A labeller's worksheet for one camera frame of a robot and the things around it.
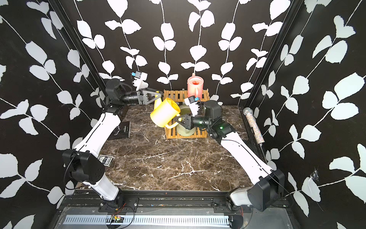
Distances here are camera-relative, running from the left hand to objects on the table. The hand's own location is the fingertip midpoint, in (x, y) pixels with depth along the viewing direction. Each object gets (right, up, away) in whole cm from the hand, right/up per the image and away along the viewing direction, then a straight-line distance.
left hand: (160, 94), depth 64 cm
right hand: (+6, -11, +2) cm, 13 cm away
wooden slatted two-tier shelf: (+7, +3, +25) cm, 26 cm away
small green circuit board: (-23, -62, +7) cm, 67 cm away
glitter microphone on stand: (+53, -19, +16) cm, 58 cm away
